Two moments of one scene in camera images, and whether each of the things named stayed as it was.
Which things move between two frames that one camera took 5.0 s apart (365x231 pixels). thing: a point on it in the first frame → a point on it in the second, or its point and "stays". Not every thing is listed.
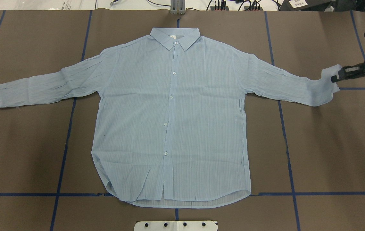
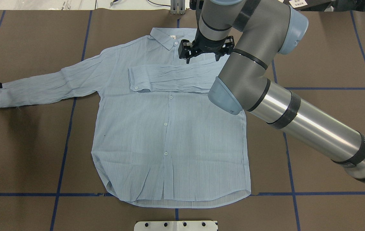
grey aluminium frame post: x=178 y=7 stays
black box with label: x=307 y=5 stays
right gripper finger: x=343 y=75 → x=217 y=56
